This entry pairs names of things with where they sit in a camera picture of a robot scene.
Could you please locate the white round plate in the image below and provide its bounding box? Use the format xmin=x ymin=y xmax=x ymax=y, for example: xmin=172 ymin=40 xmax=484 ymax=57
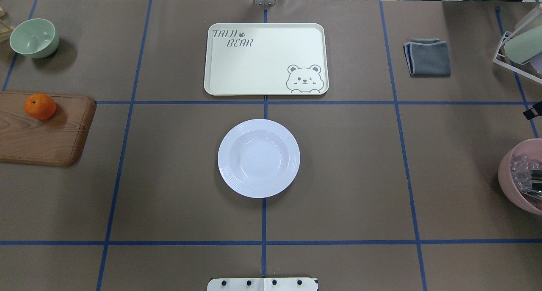
xmin=217 ymin=119 xmax=301 ymax=199

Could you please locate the orange fruit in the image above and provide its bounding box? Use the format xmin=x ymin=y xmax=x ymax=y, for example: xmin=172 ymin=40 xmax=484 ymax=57
xmin=24 ymin=93 xmax=57 ymax=120

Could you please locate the cream bear tray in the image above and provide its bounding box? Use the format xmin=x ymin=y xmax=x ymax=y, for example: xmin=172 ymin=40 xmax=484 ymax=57
xmin=203 ymin=23 xmax=329 ymax=96

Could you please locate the grey folded cloth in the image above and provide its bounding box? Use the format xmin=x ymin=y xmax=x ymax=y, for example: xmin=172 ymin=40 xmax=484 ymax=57
xmin=403 ymin=38 xmax=451 ymax=77

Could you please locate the wooden cutting board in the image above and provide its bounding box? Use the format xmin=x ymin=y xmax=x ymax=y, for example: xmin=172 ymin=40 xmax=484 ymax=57
xmin=0 ymin=91 xmax=97 ymax=167

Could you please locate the pink bowl with ice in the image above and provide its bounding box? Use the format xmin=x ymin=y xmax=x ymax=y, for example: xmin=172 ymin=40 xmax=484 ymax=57
xmin=498 ymin=138 xmax=542 ymax=216

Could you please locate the green bowl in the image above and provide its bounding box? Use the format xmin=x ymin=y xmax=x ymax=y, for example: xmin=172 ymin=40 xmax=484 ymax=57
xmin=9 ymin=18 xmax=60 ymax=59

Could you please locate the metal scoop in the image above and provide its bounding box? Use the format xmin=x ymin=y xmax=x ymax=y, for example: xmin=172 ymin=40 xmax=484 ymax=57
xmin=521 ymin=169 xmax=542 ymax=200

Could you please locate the green pastel cup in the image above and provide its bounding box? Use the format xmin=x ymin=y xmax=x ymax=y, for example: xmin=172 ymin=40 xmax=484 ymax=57
xmin=504 ymin=26 xmax=542 ymax=64

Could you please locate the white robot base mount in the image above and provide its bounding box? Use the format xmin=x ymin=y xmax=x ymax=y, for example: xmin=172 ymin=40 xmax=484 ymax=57
xmin=207 ymin=277 xmax=319 ymax=291

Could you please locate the white wire cup rack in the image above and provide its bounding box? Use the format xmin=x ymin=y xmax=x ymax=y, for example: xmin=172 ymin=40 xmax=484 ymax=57
xmin=492 ymin=3 xmax=542 ymax=85

